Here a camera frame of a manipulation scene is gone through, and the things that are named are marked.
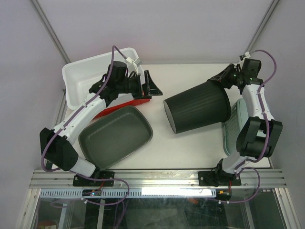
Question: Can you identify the teal perforated plastic basket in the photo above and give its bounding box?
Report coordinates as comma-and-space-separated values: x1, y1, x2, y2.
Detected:
222, 98, 248, 156

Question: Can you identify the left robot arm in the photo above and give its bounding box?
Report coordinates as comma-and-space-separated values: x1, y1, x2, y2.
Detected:
40, 61, 163, 185

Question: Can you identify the dark grey shallow tray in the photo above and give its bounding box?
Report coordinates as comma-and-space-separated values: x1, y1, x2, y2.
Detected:
79, 106, 153, 171

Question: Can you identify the aluminium frame post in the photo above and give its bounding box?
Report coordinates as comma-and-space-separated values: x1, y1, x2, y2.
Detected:
29, 0, 71, 64
245, 0, 281, 52

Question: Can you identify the black ribbed waste bin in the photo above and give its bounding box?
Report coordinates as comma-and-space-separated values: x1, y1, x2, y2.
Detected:
163, 80, 231, 134

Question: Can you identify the right aluminium frame post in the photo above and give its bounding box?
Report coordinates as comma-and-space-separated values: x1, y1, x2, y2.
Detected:
245, 0, 281, 52

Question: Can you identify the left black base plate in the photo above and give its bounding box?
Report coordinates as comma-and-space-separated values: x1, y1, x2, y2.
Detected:
72, 170, 115, 187

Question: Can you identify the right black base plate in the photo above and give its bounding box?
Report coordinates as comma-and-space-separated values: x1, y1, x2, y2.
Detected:
198, 170, 241, 187

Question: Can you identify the grey slotted cable duct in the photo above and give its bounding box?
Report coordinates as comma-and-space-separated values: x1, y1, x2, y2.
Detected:
40, 187, 216, 199

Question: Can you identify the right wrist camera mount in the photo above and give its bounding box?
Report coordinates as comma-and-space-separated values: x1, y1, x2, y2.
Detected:
239, 52, 251, 62

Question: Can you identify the red plastic tray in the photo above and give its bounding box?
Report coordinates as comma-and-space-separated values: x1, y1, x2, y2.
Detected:
94, 98, 151, 119

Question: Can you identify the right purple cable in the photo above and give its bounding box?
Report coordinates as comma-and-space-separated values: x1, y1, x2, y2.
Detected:
234, 49, 278, 172

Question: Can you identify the left aluminium frame post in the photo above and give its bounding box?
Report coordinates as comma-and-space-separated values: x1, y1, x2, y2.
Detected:
29, 0, 71, 64

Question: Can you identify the aluminium mounting rail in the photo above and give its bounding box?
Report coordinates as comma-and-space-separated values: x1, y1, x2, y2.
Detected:
30, 168, 287, 189

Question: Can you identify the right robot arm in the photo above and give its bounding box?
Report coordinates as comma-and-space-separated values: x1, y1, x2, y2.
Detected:
204, 57, 283, 187

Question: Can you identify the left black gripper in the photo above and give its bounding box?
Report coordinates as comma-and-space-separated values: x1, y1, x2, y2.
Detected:
118, 71, 163, 100

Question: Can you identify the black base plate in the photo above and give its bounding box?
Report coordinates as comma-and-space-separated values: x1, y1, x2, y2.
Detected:
198, 170, 241, 187
72, 170, 115, 187

